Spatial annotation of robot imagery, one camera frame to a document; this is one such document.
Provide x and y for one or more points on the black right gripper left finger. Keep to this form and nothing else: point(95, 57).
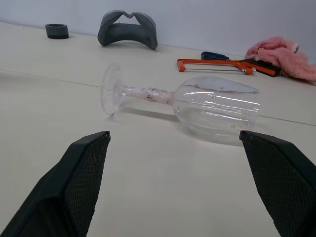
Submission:
point(61, 187)

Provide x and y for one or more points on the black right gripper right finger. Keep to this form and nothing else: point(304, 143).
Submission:
point(286, 182)

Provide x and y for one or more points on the orange hacksaw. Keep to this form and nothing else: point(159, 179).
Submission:
point(261, 66)

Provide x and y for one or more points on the pink fluffy cloth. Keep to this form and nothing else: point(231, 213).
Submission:
point(284, 59)

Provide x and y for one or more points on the grey curved visor shell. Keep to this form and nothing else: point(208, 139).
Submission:
point(123, 33)

